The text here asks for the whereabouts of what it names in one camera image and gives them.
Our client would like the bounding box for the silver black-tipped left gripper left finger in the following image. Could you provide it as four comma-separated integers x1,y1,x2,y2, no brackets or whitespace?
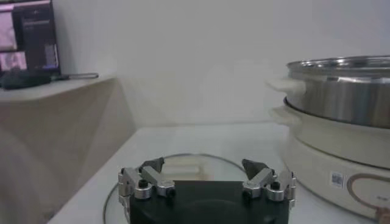
118,156,177,214

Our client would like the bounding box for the silver black-tipped left gripper right finger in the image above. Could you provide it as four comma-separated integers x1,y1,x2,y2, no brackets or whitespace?
241,158,297,211

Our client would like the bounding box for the round glass pot lid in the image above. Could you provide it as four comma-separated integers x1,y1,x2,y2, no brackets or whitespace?
102,153,254,224

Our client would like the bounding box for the stainless perforated steamer basket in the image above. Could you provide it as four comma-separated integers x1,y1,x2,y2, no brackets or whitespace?
264,54,390,129

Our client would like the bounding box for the cream electric cooker base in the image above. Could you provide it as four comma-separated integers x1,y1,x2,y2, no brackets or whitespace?
269,105,390,224

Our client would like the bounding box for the white rectangular work table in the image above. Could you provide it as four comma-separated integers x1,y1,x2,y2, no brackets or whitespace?
47,121,378,224

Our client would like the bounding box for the black computer mouse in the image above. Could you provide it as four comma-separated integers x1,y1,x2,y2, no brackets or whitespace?
0,72,52,91

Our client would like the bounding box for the black laptop with dark screen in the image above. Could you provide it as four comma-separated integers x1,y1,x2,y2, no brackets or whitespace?
0,0,61,75

